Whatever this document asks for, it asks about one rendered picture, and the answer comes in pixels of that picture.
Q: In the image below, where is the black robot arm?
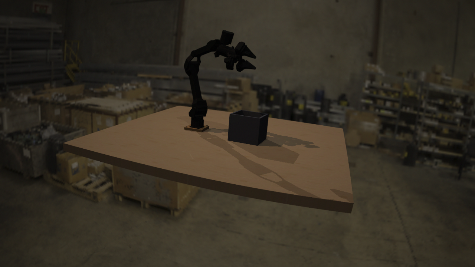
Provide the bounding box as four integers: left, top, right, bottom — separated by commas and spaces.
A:
184, 30, 236, 129

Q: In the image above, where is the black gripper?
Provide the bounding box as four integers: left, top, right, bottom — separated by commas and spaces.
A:
225, 42, 256, 72

